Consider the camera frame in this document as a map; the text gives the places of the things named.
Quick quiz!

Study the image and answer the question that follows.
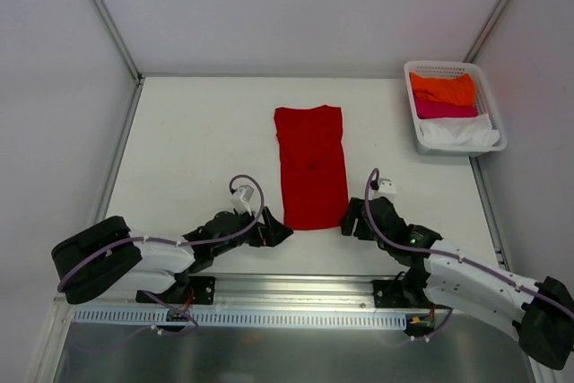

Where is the red t-shirt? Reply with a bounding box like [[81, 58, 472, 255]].
[[274, 105, 349, 231]]

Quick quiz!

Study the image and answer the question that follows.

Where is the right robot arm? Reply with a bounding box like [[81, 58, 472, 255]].
[[341, 197, 573, 370]]

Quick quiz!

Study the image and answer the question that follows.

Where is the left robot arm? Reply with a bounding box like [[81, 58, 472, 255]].
[[51, 206, 293, 305]]

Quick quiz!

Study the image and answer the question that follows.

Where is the magenta t-shirt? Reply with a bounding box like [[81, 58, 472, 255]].
[[413, 97, 478, 119]]

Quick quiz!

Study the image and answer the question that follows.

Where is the white plastic basket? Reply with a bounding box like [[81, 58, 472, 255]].
[[404, 60, 507, 157]]

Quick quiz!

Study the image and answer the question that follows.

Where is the white t-shirt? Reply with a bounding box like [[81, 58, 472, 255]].
[[420, 114, 500, 147]]

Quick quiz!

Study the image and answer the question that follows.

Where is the orange t-shirt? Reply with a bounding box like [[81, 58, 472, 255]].
[[409, 73, 476, 107]]

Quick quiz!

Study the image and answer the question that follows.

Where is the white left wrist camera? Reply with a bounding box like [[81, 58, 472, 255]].
[[230, 185, 255, 214]]

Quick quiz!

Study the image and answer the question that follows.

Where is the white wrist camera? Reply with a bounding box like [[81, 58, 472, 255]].
[[370, 178, 397, 196], [230, 185, 255, 214]]

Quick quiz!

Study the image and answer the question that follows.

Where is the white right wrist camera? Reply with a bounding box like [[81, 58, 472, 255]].
[[370, 178, 397, 196]]

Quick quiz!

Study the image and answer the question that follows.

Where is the aluminium mounting rail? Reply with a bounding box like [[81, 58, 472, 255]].
[[52, 271, 537, 315]]

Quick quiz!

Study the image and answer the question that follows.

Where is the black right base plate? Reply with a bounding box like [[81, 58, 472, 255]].
[[371, 278, 431, 309]]

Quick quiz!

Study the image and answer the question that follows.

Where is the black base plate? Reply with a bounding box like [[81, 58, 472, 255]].
[[152, 274, 216, 306], [371, 278, 431, 309]]

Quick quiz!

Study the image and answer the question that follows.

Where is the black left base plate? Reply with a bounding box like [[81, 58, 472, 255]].
[[152, 274, 216, 306]]

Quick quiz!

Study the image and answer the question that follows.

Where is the white slotted cable duct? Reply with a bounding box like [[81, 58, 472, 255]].
[[73, 307, 407, 331]]

